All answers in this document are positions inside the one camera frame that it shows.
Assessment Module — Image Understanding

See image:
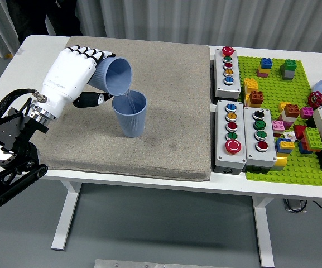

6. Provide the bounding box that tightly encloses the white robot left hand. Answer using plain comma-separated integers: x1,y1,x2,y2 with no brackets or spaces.
37,44,116,119

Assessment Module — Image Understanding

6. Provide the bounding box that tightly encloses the blue ribbed plastic cup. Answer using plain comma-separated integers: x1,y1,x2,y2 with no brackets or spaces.
89,56,133,97
112,89,148,138

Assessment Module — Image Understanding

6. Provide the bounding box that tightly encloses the person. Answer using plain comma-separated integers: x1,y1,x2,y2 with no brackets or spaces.
6,0,83,45

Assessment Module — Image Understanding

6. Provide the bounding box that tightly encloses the grey-brown fabric mat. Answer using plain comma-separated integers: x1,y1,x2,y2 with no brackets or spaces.
12,35,212,182

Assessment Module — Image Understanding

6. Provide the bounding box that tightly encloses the white table leg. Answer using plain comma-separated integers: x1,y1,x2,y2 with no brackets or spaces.
251,197,275,268
51,180,82,251

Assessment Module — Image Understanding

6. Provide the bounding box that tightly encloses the white pleated curtain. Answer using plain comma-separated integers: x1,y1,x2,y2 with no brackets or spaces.
0,0,322,61

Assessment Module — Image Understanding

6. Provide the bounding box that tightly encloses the control box small stop button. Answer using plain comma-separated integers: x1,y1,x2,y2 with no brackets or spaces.
213,46,242,101

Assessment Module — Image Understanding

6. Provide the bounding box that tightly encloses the control box large stop button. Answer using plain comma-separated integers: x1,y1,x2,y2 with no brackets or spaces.
213,99,247,175

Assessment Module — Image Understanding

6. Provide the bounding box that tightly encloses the brown toy block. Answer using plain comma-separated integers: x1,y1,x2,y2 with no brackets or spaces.
249,90,265,108
284,104,301,118

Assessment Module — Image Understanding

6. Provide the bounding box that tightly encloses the pink toy block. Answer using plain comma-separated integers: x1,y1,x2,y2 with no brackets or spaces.
271,119,286,132

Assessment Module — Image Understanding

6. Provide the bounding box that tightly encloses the grey green toy block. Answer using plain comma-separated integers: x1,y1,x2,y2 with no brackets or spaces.
280,64,296,82

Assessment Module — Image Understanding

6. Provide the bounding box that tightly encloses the white pink block stack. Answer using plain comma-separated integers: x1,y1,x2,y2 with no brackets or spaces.
279,111,296,130

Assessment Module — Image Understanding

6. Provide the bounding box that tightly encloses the blue block with yellow top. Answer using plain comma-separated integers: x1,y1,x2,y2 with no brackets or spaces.
275,138,296,155

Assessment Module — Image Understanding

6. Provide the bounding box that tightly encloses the yellow cylinder toy block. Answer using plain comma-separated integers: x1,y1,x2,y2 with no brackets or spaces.
273,152,289,171

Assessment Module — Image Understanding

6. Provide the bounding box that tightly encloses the red toy block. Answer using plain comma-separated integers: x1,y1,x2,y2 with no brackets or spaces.
293,125,308,140

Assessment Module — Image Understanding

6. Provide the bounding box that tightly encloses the magenta toy block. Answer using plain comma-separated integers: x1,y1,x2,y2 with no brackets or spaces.
300,107,315,119

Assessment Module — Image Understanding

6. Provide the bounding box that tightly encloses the green studded baseplate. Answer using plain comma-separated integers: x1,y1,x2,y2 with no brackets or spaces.
237,55,322,188

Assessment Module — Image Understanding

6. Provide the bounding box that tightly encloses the red valve handwheel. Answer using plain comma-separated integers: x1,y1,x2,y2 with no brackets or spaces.
307,91,322,108

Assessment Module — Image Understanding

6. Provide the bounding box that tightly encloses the large green toy block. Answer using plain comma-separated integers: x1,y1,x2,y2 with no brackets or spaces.
302,127,322,152

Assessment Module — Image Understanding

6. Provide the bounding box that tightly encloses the white power strip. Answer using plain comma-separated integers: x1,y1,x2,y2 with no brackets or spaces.
283,198,309,214

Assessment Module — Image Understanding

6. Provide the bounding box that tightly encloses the control box with selector switch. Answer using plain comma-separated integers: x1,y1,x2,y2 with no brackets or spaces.
243,106,278,174

